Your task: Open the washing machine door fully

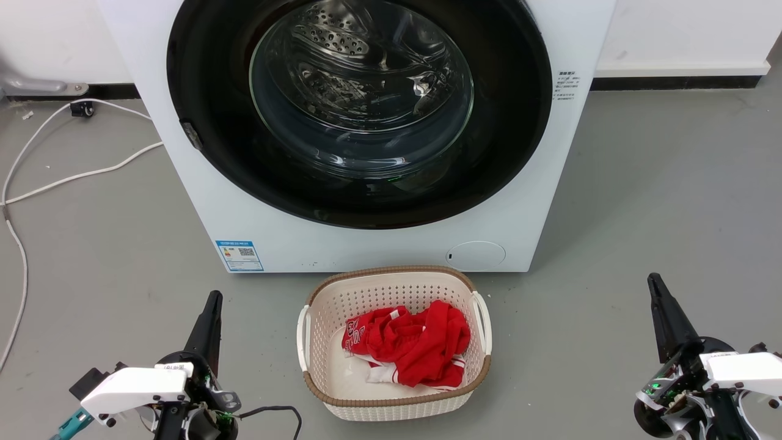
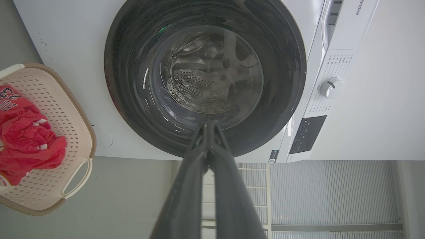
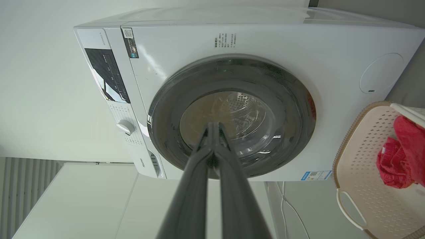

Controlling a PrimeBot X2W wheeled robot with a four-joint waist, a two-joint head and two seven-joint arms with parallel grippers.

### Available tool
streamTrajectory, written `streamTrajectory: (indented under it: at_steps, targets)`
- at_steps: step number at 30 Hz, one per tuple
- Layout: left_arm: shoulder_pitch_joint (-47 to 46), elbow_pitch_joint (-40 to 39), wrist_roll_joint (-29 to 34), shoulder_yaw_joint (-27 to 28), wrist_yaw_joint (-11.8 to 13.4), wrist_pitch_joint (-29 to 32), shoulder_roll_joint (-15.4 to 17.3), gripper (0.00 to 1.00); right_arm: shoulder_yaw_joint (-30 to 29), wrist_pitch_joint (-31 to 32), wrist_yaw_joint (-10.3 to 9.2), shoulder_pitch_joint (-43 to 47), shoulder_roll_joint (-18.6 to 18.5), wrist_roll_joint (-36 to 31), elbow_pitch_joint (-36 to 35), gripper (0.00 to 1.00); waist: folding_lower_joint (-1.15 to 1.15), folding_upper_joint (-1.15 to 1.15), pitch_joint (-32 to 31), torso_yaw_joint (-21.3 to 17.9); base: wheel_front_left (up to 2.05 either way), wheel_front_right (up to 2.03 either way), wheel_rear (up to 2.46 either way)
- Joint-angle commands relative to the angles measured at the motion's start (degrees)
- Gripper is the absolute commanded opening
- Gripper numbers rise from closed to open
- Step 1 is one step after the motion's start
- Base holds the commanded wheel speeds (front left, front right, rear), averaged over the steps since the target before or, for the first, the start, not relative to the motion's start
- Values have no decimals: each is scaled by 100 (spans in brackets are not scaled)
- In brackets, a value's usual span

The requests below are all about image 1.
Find white power cable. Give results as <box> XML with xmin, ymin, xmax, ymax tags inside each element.
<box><xmin>0</xmin><ymin>98</ymin><xmax>164</xmax><ymax>373</ymax></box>

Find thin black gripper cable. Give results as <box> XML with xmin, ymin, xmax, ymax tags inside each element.
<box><xmin>235</xmin><ymin>405</ymin><xmax>303</xmax><ymax>440</ymax></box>

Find round black glass washer door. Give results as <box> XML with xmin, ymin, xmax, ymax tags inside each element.
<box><xmin>166</xmin><ymin>0</ymin><xmax>554</xmax><ymax>230</ymax></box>

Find blue energy label sticker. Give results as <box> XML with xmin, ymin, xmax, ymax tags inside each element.
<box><xmin>215</xmin><ymin>240</ymin><xmax>265</xmax><ymax>273</ymax></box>

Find white front-load washing machine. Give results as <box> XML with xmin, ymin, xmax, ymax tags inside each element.
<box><xmin>98</xmin><ymin>0</ymin><xmax>618</xmax><ymax>274</ymax></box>

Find round white filter cover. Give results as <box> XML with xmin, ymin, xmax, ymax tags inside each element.
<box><xmin>446</xmin><ymin>241</ymin><xmax>506</xmax><ymax>271</ymax></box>

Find white woven-rim laundry basket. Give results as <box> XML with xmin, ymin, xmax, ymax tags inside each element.
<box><xmin>296</xmin><ymin>265</ymin><xmax>493</xmax><ymax>422</ymax></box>

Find teal cable connector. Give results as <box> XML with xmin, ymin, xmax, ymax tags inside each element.
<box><xmin>50</xmin><ymin>408</ymin><xmax>93</xmax><ymax>440</ymax></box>

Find steel perforated washer drum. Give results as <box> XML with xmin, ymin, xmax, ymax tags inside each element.
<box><xmin>250</xmin><ymin>0</ymin><xmax>475</xmax><ymax>133</ymax></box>

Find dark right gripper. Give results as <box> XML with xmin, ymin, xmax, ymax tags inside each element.
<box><xmin>634</xmin><ymin>273</ymin><xmax>752</xmax><ymax>440</ymax></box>

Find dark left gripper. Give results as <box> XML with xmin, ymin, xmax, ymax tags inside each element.
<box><xmin>155</xmin><ymin>290</ymin><xmax>241</xmax><ymax>440</ymax></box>

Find red basketball jersey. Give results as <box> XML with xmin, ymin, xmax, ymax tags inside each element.
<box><xmin>341</xmin><ymin>299</ymin><xmax>471</xmax><ymax>392</ymax></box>

